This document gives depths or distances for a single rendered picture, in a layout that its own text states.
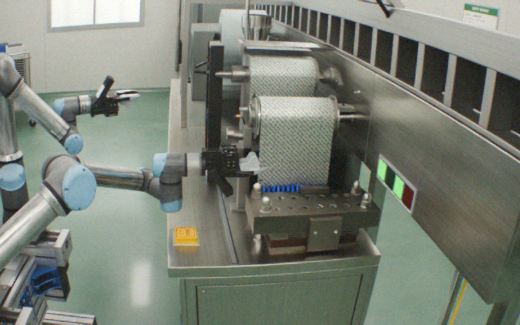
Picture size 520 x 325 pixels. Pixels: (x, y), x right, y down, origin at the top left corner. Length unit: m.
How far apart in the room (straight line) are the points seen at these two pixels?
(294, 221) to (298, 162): 0.23
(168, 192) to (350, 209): 0.57
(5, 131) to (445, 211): 1.50
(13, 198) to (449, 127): 1.43
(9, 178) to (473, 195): 1.46
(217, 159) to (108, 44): 5.71
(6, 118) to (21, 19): 5.65
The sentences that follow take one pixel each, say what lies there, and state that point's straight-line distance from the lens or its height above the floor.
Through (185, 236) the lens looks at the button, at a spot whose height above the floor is 0.92.
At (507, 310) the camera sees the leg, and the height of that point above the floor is 1.03.
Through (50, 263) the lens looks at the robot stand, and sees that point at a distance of 1.81.
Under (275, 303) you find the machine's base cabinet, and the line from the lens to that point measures 1.50.
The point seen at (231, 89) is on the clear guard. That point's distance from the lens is 2.50.
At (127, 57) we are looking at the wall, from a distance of 7.07.
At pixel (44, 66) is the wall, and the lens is 7.36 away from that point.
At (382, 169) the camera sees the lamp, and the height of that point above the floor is 1.19.
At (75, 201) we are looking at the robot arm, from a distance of 1.24.
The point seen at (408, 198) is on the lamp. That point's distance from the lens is 1.22.
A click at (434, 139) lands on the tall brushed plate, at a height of 1.37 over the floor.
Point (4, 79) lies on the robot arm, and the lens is 1.63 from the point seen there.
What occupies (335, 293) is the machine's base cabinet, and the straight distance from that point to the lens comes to 1.54.
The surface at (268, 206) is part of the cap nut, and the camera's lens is 1.39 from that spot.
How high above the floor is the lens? 1.68
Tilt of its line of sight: 22 degrees down
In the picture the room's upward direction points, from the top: 3 degrees clockwise
